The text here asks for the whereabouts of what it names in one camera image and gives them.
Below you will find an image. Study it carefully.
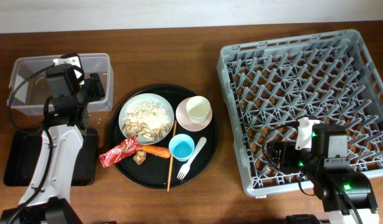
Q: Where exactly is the red snack wrapper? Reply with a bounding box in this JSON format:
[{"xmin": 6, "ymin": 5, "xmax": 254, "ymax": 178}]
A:
[{"xmin": 98, "ymin": 136, "xmax": 141, "ymax": 168}]

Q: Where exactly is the brown food chunk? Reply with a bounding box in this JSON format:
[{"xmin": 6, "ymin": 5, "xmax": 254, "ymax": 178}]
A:
[{"xmin": 133, "ymin": 150, "xmax": 146, "ymax": 165}]

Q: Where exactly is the orange carrot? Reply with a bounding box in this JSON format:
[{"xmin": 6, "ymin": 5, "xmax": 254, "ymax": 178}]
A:
[{"xmin": 140, "ymin": 145, "xmax": 171, "ymax": 159}]

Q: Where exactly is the blue cup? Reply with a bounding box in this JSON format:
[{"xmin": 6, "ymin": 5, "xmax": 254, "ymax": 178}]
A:
[{"xmin": 169, "ymin": 134, "xmax": 195, "ymax": 162}]

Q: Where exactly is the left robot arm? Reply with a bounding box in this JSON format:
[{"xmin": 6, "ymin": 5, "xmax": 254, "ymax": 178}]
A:
[{"xmin": 0, "ymin": 53, "xmax": 105, "ymax": 223}]

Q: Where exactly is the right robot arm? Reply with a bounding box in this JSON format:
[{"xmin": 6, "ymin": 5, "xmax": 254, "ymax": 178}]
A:
[{"xmin": 262, "ymin": 121, "xmax": 379, "ymax": 223}]

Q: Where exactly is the grey dishwasher rack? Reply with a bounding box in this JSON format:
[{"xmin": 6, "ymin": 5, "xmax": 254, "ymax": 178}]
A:
[{"xmin": 217, "ymin": 29, "xmax": 383, "ymax": 198}]

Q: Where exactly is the grey plate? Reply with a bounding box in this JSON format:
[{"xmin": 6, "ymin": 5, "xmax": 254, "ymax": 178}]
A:
[{"xmin": 118, "ymin": 93, "xmax": 174, "ymax": 145}]

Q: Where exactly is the clear plastic bin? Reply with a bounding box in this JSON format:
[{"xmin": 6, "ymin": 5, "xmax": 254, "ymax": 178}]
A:
[{"xmin": 7, "ymin": 53, "xmax": 114, "ymax": 116}]

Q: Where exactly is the pile of rice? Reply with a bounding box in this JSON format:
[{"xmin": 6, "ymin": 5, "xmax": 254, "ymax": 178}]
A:
[{"xmin": 123, "ymin": 99, "xmax": 171, "ymax": 128}]

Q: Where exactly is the black rectangular tray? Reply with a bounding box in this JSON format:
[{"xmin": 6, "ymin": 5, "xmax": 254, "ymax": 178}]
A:
[{"xmin": 4, "ymin": 128, "xmax": 99, "ymax": 187}]

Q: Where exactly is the pink saucer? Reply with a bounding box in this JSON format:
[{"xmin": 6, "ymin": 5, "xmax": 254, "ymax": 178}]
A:
[{"xmin": 176, "ymin": 97, "xmax": 213, "ymax": 132}]

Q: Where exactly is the round black tray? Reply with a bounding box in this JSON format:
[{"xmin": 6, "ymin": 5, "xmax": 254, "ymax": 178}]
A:
[{"xmin": 108, "ymin": 85, "xmax": 218, "ymax": 189}]

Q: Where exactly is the cream cup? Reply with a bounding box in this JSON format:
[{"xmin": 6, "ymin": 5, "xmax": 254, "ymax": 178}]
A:
[{"xmin": 186, "ymin": 96, "xmax": 211, "ymax": 124}]

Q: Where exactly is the white plastic fork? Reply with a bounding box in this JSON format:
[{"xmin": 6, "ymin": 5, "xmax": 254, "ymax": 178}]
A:
[{"xmin": 177, "ymin": 137, "xmax": 207, "ymax": 180}]

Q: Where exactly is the wooden chopstick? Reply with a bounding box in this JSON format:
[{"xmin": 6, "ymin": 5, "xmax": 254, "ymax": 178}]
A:
[{"xmin": 167, "ymin": 120, "xmax": 177, "ymax": 192}]

